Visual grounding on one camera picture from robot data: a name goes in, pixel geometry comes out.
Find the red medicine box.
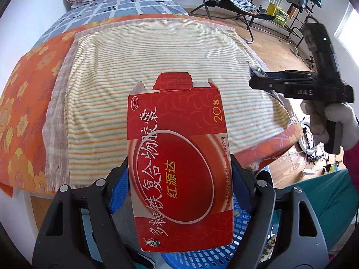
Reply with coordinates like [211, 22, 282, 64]
[127, 72, 234, 253]

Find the pink sleeve forearm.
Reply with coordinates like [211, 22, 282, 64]
[344, 143, 359, 183]

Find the blue plastic trash basket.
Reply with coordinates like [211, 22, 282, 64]
[160, 195, 253, 269]

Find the right white gloved hand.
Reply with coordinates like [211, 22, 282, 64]
[299, 100, 359, 152]

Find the striped yellow towel blanket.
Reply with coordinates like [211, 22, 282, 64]
[43, 15, 301, 190]

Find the yellow crate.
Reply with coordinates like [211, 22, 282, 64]
[267, 3, 289, 27]

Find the orange floral bed sheet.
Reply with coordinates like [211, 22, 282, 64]
[1, 14, 302, 194]

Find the black folding chair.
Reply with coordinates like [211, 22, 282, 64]
[190, 0, 275, 44]

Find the blue checkered bed sheet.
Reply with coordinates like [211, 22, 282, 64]
[35, 0, 187, 46]

